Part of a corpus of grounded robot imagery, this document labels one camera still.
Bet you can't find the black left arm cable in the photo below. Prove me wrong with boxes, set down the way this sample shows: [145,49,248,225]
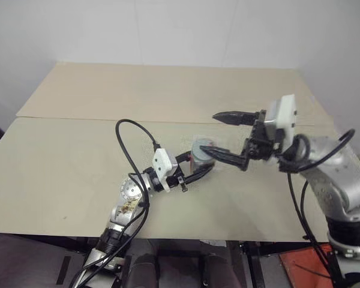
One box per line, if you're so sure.
[68,119,164,288]

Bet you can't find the red floor object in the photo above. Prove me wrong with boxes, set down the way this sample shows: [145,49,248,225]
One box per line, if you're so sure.
[278,244,339,288]

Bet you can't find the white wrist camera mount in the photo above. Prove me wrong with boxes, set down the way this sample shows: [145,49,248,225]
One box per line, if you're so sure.
[263,94,298,151]
[152,148,174,193]

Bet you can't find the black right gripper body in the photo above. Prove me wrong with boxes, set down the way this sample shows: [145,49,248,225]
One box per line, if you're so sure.
[242,110,282,164]

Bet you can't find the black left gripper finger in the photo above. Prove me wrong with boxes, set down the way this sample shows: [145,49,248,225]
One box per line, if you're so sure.
[176,152,196,165]
[183,164,215,184]

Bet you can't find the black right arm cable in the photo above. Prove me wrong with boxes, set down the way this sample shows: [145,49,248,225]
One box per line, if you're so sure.
[277,128,357,288]

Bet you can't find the small clear jar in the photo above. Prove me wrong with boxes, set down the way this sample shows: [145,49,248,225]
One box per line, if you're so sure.
[191,154,215,173]

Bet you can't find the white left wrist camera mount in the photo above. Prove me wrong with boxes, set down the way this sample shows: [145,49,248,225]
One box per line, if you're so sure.
[152,148,174,193]

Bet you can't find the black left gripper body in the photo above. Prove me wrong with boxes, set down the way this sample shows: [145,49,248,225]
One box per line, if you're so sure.
[165,172,189,193]

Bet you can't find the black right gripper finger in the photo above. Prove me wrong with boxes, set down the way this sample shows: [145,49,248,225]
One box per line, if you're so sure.
[212,110,260,127]
[199,145,250,173]

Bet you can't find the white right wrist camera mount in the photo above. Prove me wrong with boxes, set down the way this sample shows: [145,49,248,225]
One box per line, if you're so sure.
[263,94,298,151]

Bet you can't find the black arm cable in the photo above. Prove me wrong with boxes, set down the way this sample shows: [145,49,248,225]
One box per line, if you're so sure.
[68,119,164,288]
[277,128,357,288]

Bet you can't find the black metal table frame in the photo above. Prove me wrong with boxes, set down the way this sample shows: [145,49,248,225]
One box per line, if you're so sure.
[29,232,332,288]

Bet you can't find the black tape strip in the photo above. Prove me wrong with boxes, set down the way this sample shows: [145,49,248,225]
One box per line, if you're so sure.
[56,256,72,285]

